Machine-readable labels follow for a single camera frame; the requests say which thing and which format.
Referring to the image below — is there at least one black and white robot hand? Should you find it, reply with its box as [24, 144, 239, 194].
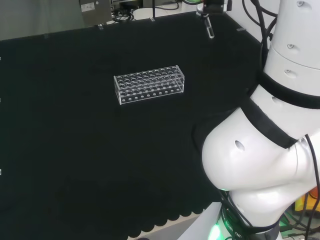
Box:
[183, 0, 232, 17]

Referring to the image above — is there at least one clear glass test tube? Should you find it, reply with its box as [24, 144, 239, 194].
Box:
[201, 13, 216, 40]

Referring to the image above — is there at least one clear acrylic test tube rack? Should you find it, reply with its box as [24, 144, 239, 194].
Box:
[113, 64, 186, 106]

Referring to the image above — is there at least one grey metal cabinet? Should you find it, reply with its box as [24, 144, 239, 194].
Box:
[78, 0, 113, 26]

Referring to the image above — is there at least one black bench cloth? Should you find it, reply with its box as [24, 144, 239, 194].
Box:
[0, 9, 270, 240]

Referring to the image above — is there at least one yellow stop button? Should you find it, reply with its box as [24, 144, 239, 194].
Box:
[294, 187, 320, 214]

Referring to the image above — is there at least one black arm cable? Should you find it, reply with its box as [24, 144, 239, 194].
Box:
[241, 0, 279, 74]

